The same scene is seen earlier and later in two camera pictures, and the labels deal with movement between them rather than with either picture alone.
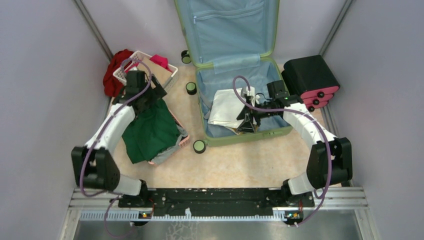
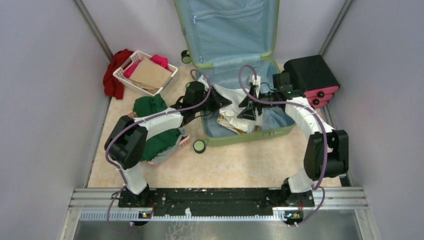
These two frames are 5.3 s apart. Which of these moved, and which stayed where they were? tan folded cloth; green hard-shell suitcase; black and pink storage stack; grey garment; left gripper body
Moved: left gripper body
Stayed: black and pink storage stack; grey garment; tan folded cloth; green hard-shell suitcase
